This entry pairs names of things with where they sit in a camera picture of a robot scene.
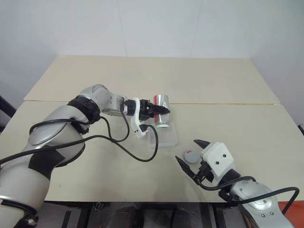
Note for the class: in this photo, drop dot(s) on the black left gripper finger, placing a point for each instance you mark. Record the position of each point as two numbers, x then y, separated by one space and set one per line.
161 110

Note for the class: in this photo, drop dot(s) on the black diagonal frame bar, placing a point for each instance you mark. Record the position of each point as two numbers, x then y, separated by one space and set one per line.
6 111

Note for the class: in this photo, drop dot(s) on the orange-red flat object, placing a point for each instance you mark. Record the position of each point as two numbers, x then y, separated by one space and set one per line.
293 212

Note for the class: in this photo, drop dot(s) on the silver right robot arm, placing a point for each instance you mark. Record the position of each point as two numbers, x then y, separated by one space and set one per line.
256 199

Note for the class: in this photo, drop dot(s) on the clear plastic tray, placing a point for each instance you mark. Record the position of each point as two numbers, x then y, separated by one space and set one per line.
167 139

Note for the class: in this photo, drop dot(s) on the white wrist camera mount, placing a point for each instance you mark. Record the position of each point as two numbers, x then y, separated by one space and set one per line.
135 126
219 156

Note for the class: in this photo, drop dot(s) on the small grey round lid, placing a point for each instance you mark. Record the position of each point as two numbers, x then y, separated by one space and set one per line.
190 157

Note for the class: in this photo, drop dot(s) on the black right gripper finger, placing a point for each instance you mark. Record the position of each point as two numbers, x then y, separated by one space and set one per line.
187 167
203 144

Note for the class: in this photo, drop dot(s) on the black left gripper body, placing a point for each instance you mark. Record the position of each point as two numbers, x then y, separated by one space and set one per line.
145 110

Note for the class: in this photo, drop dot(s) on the silver can with red stripe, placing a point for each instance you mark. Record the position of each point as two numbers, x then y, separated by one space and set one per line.
163 101

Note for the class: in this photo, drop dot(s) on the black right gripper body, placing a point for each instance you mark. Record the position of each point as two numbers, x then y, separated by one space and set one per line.
205 174

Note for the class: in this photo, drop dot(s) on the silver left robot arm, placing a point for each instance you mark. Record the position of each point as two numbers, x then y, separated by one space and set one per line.
54 133

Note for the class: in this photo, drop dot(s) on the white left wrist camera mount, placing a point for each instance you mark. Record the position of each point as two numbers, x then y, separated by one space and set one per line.
135 126

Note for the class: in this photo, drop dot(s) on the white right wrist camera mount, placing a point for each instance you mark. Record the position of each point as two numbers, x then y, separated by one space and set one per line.
219 156

